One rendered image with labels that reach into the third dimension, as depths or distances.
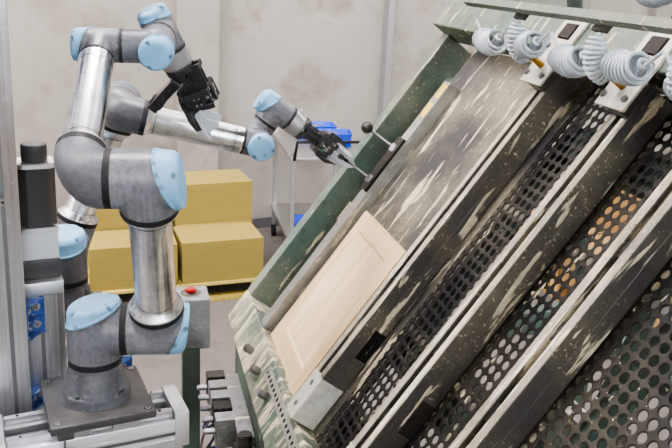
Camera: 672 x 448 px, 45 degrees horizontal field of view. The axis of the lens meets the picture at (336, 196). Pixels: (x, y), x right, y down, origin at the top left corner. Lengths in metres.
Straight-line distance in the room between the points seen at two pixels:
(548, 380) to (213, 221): 3.93
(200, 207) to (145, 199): 3.64
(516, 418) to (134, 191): 0.79
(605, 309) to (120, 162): 0.90
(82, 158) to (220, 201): 3.67
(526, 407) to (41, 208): 1.17
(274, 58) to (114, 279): 2.18
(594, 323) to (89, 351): 1.04
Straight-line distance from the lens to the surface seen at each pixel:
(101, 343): 1.83
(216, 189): 5.16
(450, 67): 2.74
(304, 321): 2.39
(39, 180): 1.96
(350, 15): 6.33
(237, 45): 6.00
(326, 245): 2.49
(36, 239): 2.01
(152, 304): 1.74
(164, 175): 1.51
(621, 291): 1.47
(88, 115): 1.65
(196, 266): 4.90
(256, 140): 2.19
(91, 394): 1.87
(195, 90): 1.97
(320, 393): 2.03
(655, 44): 1.73
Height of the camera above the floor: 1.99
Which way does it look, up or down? 16 degrees down
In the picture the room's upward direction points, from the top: 3 degrees clockwise
